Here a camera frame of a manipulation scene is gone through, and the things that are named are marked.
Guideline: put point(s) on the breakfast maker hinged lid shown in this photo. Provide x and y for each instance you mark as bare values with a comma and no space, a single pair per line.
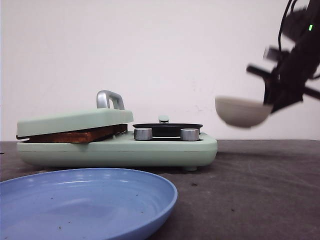
109,111

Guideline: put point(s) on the right silver control knob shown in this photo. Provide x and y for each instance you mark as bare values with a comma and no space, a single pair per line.
189,134

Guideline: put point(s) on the black round frying pan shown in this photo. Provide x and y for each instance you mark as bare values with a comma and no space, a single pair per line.
168,129

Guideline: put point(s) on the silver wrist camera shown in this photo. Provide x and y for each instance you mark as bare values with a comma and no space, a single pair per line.
271,53

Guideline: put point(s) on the beige ceramic bowl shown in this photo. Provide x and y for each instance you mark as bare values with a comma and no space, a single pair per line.
240,112

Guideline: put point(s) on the left silver control knob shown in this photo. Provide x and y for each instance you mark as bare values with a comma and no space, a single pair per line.
143,134

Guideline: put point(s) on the blue plastic plate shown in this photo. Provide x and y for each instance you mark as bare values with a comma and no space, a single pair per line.
85,204

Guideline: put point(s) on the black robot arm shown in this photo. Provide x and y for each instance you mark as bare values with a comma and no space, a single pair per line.
302,26

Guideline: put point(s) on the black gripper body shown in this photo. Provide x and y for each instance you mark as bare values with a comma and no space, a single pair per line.
292,69

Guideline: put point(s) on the silver control knob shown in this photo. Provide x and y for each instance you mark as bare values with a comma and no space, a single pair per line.
189,134
143,134

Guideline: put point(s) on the mint green breakfast maker base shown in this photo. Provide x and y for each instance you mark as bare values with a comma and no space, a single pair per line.
122,151

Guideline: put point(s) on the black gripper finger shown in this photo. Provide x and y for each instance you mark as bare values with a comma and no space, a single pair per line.
269,90
284,96

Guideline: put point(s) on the white bread slice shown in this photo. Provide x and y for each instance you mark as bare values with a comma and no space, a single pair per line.
80,136

